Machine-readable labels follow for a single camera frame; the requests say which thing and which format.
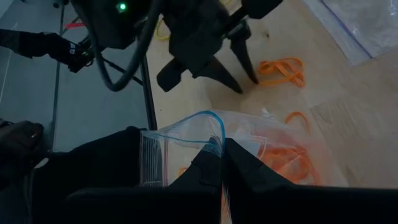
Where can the clear zip bag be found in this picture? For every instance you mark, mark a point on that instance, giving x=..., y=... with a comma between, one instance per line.
x=186, y=130

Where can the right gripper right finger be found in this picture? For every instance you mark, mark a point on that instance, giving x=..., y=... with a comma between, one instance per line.
x=295, y=205

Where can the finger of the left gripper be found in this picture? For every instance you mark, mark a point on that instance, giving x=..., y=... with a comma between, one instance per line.
x=245, y=53
x=224, y=77

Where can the orange rubber band pile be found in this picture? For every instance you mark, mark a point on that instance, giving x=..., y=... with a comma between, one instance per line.
x=289, y=161

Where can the clear plastic bag pile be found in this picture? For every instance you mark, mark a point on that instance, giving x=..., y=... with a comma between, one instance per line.
x=367, y=25

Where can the person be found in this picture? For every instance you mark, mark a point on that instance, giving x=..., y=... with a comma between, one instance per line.
x=18, y=137

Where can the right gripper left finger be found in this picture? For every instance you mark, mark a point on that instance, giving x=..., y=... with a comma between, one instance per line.
x=155, y=205

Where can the black aluminium table frame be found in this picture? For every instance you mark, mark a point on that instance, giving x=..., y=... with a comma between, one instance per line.
x=150, y=102

